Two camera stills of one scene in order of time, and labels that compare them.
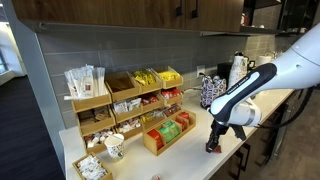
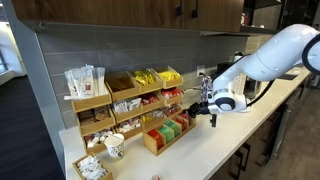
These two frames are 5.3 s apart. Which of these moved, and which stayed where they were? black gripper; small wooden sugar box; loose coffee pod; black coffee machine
Moved: black gripper
Stayed: loose coffee pod; black coffee machine; small wooden sugar box
